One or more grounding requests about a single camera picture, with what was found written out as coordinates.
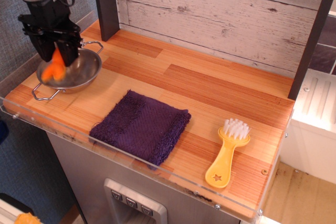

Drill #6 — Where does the silver toy fridge cabinet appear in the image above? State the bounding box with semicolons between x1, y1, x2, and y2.
47;133;240;223

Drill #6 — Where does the purple folded cloth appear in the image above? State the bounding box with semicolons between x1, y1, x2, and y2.
89;90;191;170

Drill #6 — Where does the dark right post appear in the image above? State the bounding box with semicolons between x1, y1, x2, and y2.
288;0;333;100

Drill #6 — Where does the orange object at corner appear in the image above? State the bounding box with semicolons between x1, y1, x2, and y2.
14;212;41;224

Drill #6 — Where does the clear acrylic guard rail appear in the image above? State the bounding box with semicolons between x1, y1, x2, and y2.
2;93;291;223

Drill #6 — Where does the steel bowl with handles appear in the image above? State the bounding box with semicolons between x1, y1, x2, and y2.
32;41;103;101

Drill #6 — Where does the dark post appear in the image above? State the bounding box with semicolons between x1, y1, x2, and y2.
288;0;333;100
96;0;120;41

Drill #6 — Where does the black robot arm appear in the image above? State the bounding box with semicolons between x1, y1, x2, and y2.
18;0;82;67

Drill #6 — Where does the orange plush fish toy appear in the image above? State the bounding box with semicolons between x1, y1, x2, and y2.
41;48;66;82

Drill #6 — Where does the yellow toy brush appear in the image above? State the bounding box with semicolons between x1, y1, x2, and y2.
205;119;250;188

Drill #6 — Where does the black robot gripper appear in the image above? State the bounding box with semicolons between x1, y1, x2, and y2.
18;0;82;67

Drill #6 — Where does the white toy sink unit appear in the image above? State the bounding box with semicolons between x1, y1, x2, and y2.
280;69;335;183

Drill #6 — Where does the dark left post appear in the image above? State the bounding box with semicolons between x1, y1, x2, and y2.
96;0;120;41

